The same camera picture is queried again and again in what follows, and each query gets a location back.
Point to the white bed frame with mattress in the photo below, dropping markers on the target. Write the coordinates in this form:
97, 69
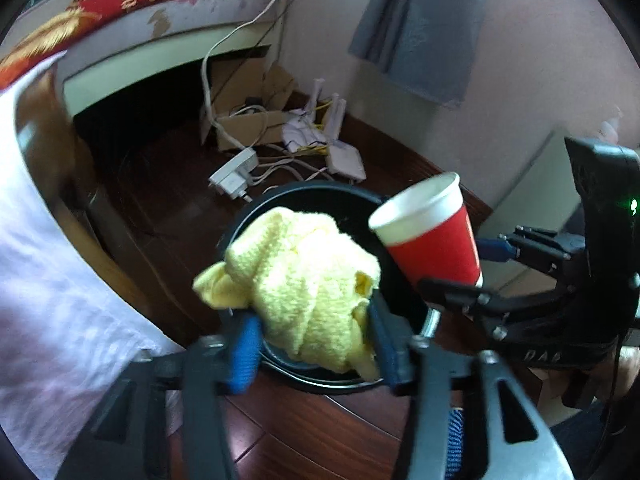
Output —
151, 40

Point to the white power strip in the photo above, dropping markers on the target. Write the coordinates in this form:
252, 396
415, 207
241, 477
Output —
235, 177

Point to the grey curtain right window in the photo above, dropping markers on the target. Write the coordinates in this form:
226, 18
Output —
426, 47

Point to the person's right hand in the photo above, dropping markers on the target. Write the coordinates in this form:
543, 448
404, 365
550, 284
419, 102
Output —
628, 371

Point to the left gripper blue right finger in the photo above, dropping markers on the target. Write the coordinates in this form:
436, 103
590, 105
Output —
390, 335

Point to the yellow balled cloth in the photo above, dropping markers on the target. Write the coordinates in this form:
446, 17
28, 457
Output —
310, 283

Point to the cardboard box under bed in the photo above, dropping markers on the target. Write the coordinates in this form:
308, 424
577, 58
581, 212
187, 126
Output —
249, 98

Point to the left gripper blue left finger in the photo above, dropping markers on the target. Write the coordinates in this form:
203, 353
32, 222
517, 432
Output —
244, 347

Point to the white wifi router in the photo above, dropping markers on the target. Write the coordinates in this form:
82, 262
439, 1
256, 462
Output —
317, 127

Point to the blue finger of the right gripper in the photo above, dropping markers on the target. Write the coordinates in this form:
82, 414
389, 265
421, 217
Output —
495, 249

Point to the red paper cup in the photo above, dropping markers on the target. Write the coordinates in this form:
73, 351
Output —
427, 231

